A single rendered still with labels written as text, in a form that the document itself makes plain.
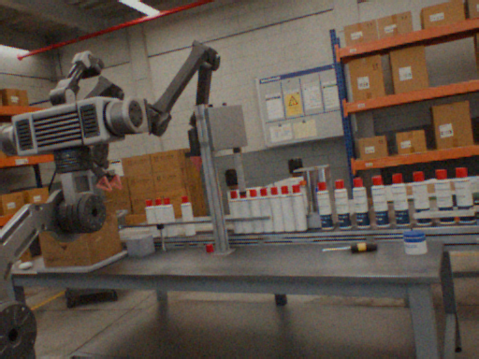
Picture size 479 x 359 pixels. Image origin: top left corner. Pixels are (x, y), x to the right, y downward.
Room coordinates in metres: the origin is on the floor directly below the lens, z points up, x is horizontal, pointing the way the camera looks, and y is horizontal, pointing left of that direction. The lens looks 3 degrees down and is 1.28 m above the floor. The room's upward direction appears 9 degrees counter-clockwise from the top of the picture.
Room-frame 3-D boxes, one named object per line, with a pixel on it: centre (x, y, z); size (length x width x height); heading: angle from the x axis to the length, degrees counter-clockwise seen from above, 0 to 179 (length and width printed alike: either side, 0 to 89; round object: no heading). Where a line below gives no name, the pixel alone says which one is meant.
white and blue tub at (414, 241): (1.49, -0.66, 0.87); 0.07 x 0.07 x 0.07
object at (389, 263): (2.32, -0.02, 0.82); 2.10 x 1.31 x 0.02; 60
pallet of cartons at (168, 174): (5.93, 0.80, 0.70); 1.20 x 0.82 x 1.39; 74
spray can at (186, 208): (2.20, 0.16, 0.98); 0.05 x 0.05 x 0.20
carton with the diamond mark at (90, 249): (2.17, 0.70, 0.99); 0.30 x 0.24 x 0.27; 64
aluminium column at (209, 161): (1.95, 0.01, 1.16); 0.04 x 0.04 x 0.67; 60
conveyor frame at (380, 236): (2.09, -0.03, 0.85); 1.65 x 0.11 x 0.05; 60
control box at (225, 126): (1.97, -0.08, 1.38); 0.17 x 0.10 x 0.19; 115
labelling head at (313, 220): (1.96, -0.44, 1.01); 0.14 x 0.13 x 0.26; 60
